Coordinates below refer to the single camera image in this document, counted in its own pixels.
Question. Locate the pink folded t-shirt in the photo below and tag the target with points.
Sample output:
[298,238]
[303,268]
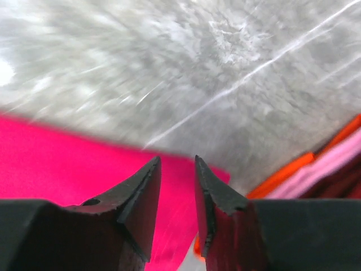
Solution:
[307,176]

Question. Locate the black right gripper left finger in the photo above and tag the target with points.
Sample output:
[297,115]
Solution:
[111,231]

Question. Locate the hot pink t-shirt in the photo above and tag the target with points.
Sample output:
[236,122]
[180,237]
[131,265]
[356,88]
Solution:
[47,163]

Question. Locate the maroon folded t-shirt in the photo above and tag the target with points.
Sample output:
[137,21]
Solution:
[338,184]

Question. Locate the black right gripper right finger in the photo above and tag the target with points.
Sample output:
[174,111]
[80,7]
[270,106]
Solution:
[236,233]

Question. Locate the orange folded t-shirt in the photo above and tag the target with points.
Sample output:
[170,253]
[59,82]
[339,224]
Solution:
[291,169]

